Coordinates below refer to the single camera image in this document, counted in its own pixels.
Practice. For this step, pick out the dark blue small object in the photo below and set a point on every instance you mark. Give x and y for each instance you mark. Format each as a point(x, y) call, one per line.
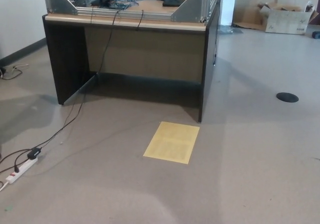
point(317, 35)

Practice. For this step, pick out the aluminium extrusion frame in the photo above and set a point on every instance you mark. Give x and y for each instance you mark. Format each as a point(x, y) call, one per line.
point(62, 2)

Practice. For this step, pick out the white power strip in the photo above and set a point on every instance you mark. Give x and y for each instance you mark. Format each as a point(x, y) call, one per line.
point(22, 167)

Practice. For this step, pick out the flattened cardboard sheet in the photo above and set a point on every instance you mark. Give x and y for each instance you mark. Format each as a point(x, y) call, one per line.
point(247, 18)

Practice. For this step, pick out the black power adapter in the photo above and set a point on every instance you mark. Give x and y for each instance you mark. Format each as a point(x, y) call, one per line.
point(34, 152)

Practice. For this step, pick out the yellow paper sheet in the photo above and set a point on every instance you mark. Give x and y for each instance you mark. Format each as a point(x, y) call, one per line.
point(172, 142)

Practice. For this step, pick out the black round floor cover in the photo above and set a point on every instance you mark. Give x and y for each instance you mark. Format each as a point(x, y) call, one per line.
point(287, 97)

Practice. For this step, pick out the open cardboard box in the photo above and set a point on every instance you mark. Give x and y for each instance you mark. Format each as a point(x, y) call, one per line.
point(286, 20)

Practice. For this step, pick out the dark wooden desk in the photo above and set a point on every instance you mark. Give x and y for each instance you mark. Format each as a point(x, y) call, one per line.
point(62, 66)

